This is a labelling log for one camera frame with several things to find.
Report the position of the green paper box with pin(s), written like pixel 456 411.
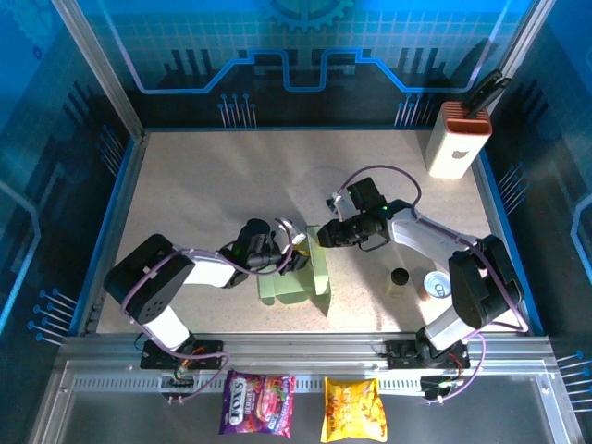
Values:
pixel 319 273

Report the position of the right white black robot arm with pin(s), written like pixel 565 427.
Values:
pixel 485 287

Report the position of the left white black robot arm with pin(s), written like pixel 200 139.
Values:
pixel 148 287

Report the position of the small black-lid jar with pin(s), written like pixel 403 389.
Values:
pixel 399 276

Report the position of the metal tin can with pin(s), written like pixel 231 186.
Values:
pixel 437 284

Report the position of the slotted aluminium strip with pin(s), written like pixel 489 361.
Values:
pixel 307 384

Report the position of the white orange knife block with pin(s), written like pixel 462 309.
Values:
pixel 455 148

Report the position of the purple candy bag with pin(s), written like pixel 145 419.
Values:
pixel 256 404

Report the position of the yellow snack bag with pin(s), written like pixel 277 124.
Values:
pixel 353 409

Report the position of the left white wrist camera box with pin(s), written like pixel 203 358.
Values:
pixel 298 239

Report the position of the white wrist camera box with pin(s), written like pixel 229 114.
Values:
pixel 298 239
pixel 341 208

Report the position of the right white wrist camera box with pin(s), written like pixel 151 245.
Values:
pixel 341 208

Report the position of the aluminium frame rail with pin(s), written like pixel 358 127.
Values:
pixel 300 351

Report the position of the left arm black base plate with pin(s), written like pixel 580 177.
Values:
pixel 208 356

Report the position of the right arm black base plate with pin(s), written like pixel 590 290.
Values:
pixel 402 356

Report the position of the aluminium frame post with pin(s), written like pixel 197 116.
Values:
pixel 99 69
pixel 527 37

